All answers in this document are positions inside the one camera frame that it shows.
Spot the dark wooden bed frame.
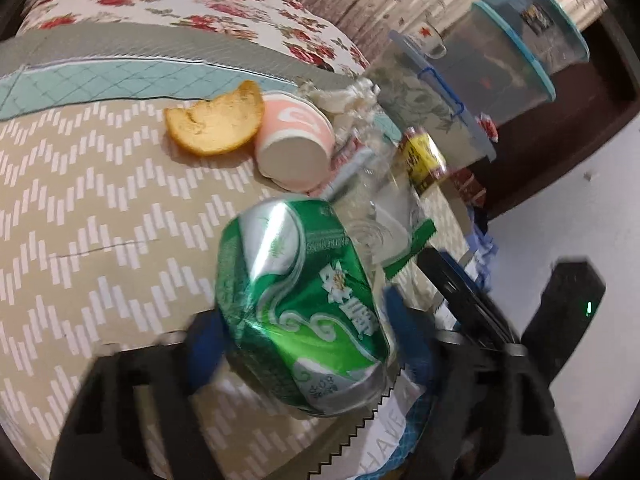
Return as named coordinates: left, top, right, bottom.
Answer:
left=450, top=10, right=640, bottom=222

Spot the yellow and brown carton box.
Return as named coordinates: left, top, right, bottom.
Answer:
left=397, top=127, right=449, bottom=196

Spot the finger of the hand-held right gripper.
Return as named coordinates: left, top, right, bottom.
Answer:
left=419, top=249, right=524, bottom=346

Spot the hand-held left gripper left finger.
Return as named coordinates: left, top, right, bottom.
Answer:
left=50, top=309, right=227, bottom=480

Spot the piece of bread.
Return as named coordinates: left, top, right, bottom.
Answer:
left=164, top=80, right=265, bottom=157

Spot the crushed green drink can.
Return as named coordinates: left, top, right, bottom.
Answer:
left=215, top=197, right=392, bottom=418

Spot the clear cup with red print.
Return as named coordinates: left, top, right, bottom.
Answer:
left=412, top=20, right=449, bottom=59

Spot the clear plastic bottle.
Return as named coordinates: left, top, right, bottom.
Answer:
left=325, top=125, right=427, bottom=272

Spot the clear bin with teal rim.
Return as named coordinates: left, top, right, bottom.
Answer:
left=481, top=0, right=590, bottom=77
left=444, top=0, right=557, bottom=126

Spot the crumpled white tissue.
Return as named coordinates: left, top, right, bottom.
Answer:
left=299, top=79, right=384, bottom=117

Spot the pink paper cup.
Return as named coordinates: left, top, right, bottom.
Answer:
left=254, top=91, right=335, bottom=194

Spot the crumpled clear plastic wrapper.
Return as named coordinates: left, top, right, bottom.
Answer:
left=380, top=217, right=439, bottom=282

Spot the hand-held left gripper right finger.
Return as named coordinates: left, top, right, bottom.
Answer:
left=382, top=284, right=576, bottom=480

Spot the clear bin with blue rim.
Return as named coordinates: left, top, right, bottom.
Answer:
left=362, top=29, right=499, bottom=164

